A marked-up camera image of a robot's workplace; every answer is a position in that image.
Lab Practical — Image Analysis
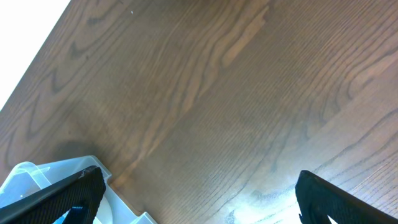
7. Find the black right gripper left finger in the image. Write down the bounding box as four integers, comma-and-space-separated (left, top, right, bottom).
1, 166, 106, 224

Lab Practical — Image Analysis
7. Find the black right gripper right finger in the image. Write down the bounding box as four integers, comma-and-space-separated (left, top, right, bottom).
295, 170, 397, 224

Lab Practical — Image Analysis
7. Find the clear plastic storage container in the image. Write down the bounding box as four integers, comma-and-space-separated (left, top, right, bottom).
1, 156, 155, 224

